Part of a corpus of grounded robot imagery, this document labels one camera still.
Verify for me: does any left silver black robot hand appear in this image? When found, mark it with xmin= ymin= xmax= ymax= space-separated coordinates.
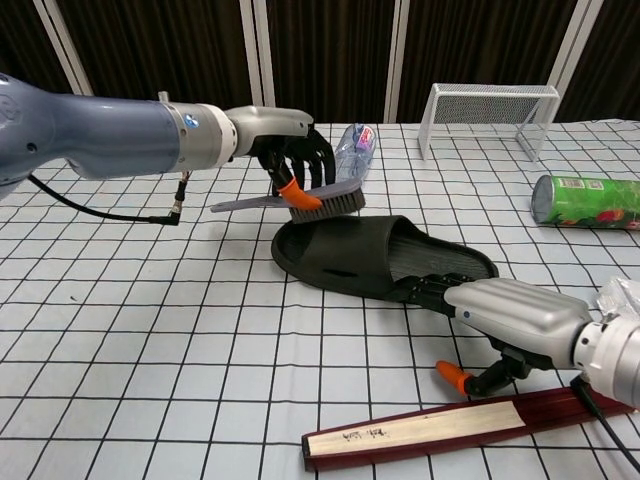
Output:
xmin=224 ymin=105 xmax=337 ymax=211

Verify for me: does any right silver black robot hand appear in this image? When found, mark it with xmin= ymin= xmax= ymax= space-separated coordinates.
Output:
xmin=399 ymin=272 xmax=592 ymax=399

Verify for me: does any grey plastic handle tool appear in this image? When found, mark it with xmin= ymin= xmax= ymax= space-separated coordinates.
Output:
xmin=209 ymin=180 xmax=366 ymax=225

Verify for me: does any black slipper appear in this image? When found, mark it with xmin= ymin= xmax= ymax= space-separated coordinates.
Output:
xmin=270 ymin=214 xmax=500 ymax=305

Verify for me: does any clear plastic water bottle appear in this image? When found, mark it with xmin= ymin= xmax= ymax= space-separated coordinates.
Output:
xmin=333 ymin=123 xmax=377 ymax=182

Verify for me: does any green chip can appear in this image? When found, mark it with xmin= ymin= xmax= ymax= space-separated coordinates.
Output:
xmin=530 ymin=173 xmax=640 ymax=231

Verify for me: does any dark red folded fan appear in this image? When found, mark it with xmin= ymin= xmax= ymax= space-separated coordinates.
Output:
xmin=301 ymin=387 xmax=636 ymax=474

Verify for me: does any white metal mesh rack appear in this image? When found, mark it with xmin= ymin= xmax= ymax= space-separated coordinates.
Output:
xmin=417 ymin=82 xmax=560 ymax=162

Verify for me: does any white checked tablecloth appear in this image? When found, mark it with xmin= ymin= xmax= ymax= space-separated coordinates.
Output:
xmin=0 ymin=119 xmax=640 ymax=480

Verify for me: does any white partition frame post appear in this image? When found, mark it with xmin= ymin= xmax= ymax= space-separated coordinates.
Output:
xmin=547 ymin=0 xmax=604 ymax=122
xmin=384 ymin=0 xmax=419 ymax=124
xmin=238 ymin=0 xmax=277 ymax=109
xmin=32 ymin=0 xmax=95 ymax=96

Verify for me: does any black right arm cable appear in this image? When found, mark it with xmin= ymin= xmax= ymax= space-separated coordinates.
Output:
xmin=569 ymin=374 xmax=640 ymax=480

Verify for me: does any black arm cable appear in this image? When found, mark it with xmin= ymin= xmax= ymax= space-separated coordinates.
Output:
xmin=569 ymin=374 xmax=640 ymax=480
xmin=27 ymin=172 xmax=189 ymax=228

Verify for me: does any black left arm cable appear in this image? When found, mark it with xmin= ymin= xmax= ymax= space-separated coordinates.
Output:
xmin=27 ymin=172 xmax=189 ymax=228

